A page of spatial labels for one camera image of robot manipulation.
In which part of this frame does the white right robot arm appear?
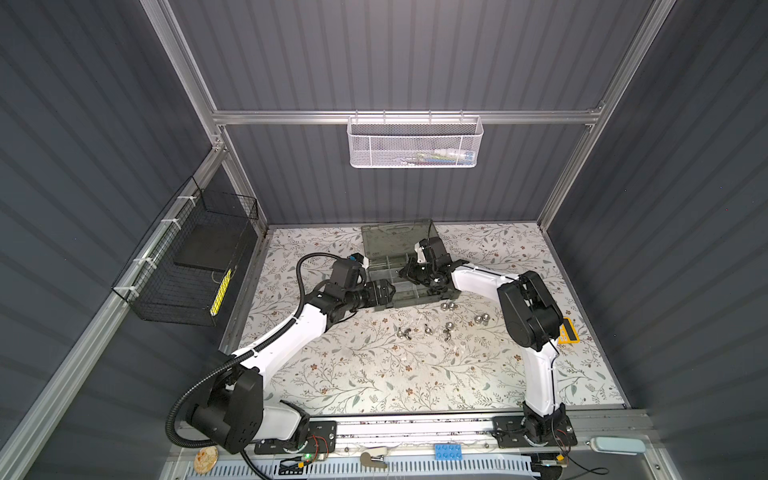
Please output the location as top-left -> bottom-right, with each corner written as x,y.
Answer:
399,261 -> 567,445

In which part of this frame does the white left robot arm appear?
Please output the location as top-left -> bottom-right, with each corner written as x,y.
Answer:
166,280 -> 396,454

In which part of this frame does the transparent green compartment organizer box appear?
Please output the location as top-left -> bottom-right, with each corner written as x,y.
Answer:
361,219 -> 460,310

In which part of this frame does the yellow tray with white cells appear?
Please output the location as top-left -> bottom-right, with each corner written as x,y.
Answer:
558,317 -> 580,345

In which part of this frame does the blue lego brick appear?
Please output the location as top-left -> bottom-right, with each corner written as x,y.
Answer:
434,444 -> 463,461

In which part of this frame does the black foam pad in basket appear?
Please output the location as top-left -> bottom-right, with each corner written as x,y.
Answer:
173,225 -> 245,273

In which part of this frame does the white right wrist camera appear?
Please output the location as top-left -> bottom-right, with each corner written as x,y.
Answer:
416,236 -> 450,268

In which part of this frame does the black corrugated cable conduit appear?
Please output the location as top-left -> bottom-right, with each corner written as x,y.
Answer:
165,251 -> 346,480

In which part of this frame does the white wire mesh basket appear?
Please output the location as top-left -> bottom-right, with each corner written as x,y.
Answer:
346,117 -> 484,169

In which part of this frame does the black wire wall basket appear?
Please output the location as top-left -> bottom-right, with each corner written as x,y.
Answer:
112,179 -> 260,327

